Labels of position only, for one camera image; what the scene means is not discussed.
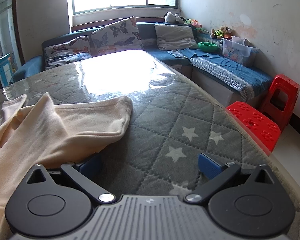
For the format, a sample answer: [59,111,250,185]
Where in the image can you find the small butterfly print cushion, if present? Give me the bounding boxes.
[44,35,93,71]

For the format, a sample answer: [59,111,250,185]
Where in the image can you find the panda plush toy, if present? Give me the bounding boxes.
[164,12,187,25]

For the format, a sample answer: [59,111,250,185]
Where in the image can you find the colourful plush toy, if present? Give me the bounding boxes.
[185,19,203,29]

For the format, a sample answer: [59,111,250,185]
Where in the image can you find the blue sofa cloth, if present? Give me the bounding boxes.
[180,47,274,90]

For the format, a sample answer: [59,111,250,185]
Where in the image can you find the blue corner sofa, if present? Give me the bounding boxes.
[9,21,274,103]

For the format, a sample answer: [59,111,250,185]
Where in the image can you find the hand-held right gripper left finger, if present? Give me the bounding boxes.
[26,152,115,203]

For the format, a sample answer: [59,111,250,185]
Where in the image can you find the plain grey cushion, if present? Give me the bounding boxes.
[154,24,198,51]

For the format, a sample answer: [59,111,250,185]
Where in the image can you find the low red perforated stool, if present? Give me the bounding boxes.
[226,101,282,153]

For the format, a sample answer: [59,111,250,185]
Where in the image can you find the tall red plastic stool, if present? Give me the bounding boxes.
[259,74,300,133]

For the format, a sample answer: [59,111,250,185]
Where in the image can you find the grey patterned sofa cover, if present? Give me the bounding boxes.
[166,50,253,103]

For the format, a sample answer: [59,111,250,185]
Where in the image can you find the dark wooden door frame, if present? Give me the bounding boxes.
[11,0,27,65]

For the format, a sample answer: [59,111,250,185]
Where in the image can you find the green plastic bowl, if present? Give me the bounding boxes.
[198,42,218,53]

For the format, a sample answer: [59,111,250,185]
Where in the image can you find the cream knit sweater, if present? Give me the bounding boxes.
[0,92,133,240]

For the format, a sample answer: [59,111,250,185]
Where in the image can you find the brown teddy bear toys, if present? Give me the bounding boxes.
[210,26,232,40]

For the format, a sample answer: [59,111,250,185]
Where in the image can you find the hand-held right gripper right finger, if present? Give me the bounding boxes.
[186,152,275,203]

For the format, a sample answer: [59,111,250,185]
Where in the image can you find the small blue cabinet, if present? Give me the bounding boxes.
[0,53,15,87]

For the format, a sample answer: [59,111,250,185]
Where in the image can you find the large butterfly print cushion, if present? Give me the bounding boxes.
[91,16,145,58]

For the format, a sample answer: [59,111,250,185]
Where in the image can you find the clear plastic storage box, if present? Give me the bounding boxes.
[220,36,259,67]

